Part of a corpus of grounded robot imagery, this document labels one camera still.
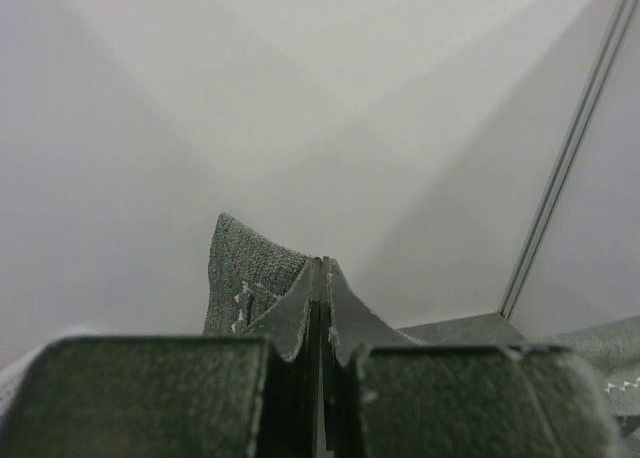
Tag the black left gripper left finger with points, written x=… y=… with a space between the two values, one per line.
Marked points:
x=253 y=394

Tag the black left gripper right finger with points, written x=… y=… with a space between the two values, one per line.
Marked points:
x=388 y=395

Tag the grey green napkin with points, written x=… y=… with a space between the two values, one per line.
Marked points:
x=248 y=274

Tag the aluminium frame post right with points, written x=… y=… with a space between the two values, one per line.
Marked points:
x=565 y=158

